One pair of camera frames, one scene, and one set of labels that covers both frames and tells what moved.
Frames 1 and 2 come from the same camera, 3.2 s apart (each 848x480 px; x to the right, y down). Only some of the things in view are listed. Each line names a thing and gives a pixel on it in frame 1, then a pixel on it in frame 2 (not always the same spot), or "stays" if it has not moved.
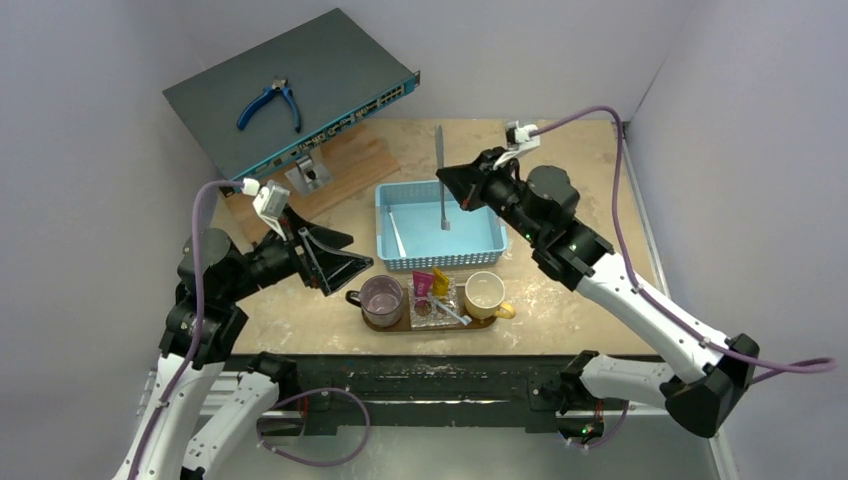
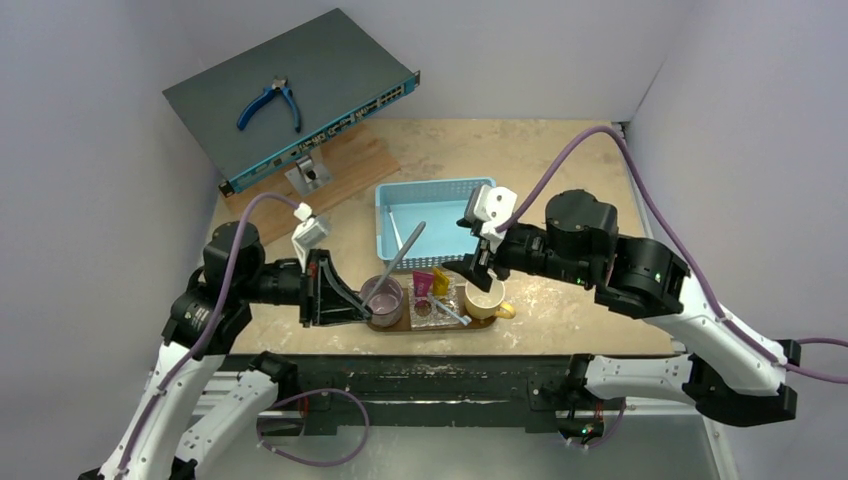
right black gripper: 484,183 -> 488,259
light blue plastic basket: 409,231 stays
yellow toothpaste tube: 441,283 stays
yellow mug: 484,295 stays
